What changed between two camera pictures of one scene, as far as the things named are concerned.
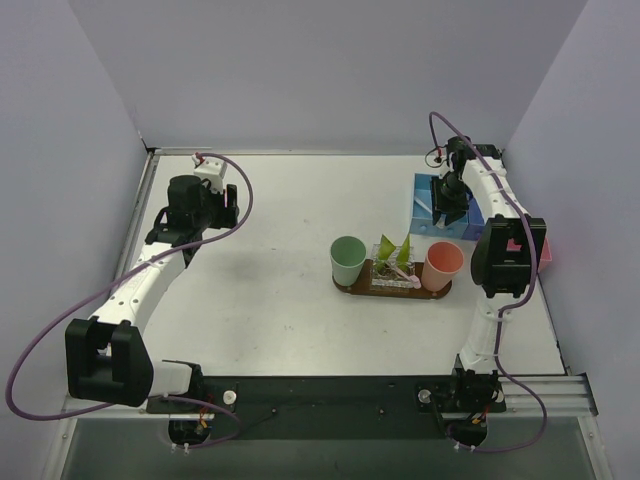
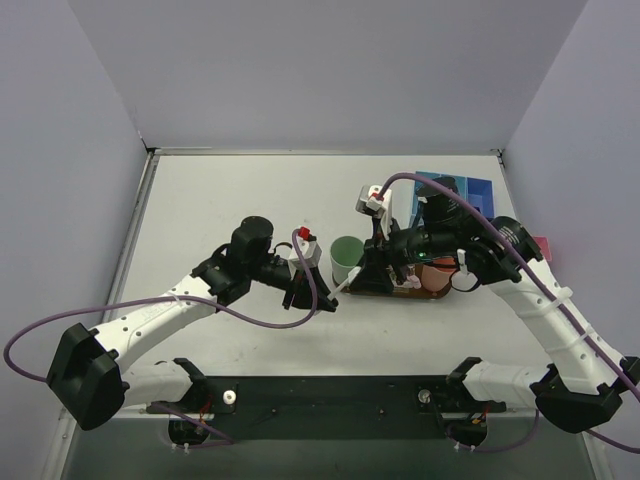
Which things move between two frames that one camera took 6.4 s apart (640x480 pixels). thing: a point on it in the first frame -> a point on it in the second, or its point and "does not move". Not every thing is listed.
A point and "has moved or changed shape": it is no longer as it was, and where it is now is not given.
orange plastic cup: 442,260 does not move
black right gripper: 448,204 -> 378,257
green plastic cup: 347,254 does not move
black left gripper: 231,206 -> 296,288
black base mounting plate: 336,408 does not move
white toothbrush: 441,222 has moved or changed shape
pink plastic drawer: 546,255 does not move
